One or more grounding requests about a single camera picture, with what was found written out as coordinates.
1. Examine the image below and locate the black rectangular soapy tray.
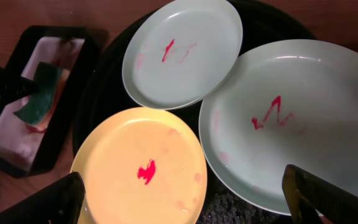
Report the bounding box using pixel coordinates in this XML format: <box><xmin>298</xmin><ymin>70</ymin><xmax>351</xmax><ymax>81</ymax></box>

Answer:
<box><xmin>0</xmin><ymin>26</ymin><xmax>108</xmax><ymax>178</ymax></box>

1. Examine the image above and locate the light blue plate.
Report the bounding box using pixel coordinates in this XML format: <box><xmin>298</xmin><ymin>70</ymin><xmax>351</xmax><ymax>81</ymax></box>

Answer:
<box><xmin>122</xmin><ymin>0</ymin><xmax>243</xmax><ymax>110</ymax></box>

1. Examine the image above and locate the green yellow sponge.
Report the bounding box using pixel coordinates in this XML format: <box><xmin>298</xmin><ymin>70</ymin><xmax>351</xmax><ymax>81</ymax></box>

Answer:
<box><xmin>14</xmin><ymin>62</ymin><xmax>70</xmax><ymax>131</ymax></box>

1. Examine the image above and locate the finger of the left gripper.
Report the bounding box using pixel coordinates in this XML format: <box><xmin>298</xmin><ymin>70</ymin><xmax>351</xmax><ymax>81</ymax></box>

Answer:
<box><xmin>0</xmin><ymin>67</ymin><xmax>39</xmax><ymax>108</ymax></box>

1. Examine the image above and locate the round black tray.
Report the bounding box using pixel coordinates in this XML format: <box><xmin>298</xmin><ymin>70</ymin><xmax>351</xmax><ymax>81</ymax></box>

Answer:
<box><xmin>73</xmin><ymin>1</ymin><xmax>315</xmax><ymax>224</ymax></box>

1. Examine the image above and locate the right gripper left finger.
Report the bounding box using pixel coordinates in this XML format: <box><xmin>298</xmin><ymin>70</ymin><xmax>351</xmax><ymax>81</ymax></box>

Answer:
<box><xmin>0</xmin><ymin>172</ymin><xmax>85</xmax><ymax>224</ymax></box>

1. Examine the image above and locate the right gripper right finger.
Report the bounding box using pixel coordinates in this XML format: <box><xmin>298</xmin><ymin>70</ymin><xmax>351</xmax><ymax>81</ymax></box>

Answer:
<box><xmin>282</xmin><ymin>164</ymin><xmax>358</xmax><ymax>224</ymax></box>

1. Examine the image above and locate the light green plate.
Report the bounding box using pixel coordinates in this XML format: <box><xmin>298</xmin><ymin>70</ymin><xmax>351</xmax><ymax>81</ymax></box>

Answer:
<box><xmin>199</xmin><ymin>39</ymin><xmax>358</xmax><ymax>215</ymax></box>

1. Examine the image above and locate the yellow plate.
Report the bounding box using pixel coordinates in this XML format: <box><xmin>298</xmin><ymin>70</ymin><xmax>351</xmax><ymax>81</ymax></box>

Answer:
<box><xmin>71</xmin><ymin>107</ymin><xmax>208</xmax><ymax>223</ymax></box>

